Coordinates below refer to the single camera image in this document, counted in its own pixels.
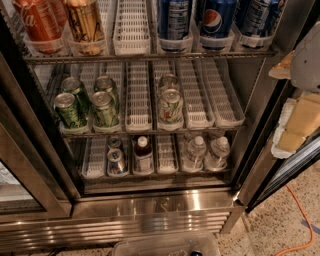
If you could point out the white floral can front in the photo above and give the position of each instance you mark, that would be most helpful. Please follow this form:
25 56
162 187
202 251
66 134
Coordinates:
171 105

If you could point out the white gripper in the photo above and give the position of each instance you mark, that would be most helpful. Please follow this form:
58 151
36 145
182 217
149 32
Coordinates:
308 63

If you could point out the fridge glass door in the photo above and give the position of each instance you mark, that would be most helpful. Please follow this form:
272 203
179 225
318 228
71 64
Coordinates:
283 171

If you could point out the blue can far right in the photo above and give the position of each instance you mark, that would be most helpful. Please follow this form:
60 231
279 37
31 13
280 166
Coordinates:
258 26

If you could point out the dark juice bottle white cap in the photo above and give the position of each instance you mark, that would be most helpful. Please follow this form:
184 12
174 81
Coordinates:
143 153

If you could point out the clear water bottle right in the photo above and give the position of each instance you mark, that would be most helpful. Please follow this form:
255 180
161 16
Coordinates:
217 154

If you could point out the green can front left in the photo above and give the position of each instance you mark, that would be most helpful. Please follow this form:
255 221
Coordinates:
69 111

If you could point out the clear water bottle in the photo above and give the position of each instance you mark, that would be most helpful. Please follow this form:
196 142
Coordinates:
217 154
195 153

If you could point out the orange gold soda can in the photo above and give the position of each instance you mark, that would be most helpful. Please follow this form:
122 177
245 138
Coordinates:
87 33

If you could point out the stainless steel fridge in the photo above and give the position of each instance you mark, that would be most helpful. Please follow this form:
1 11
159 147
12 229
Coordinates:
62 194

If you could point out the dark blue can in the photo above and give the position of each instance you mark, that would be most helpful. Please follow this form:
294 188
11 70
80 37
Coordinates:
173 21

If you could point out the white floral can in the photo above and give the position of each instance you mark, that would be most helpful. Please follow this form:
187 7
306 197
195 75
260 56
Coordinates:
171 105
167 81

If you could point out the clear plastic bin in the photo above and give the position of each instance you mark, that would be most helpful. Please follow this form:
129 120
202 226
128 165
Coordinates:
177 244

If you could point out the blue pepsi can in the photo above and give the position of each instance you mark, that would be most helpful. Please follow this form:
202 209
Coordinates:
217 17

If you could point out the white floral can back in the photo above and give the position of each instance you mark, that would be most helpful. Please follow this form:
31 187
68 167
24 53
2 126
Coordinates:
167 81

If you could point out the blue silver can back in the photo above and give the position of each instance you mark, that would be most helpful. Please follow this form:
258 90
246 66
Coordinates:
115 142

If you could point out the green can back left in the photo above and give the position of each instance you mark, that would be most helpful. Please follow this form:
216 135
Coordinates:
77 88

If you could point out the blue silver can front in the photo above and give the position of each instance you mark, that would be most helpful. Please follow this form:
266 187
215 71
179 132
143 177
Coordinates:
117 163

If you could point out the green can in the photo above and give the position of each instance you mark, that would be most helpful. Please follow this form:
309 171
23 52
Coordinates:
106 83
104 110
69 111
77 88

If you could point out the red cola can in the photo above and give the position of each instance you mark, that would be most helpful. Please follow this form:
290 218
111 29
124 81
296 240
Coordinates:
40 22

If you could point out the blue silver can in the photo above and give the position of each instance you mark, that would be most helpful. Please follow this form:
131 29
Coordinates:
117 163
115 142

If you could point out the clear water bottle left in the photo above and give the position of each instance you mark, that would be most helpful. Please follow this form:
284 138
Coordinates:
195 153

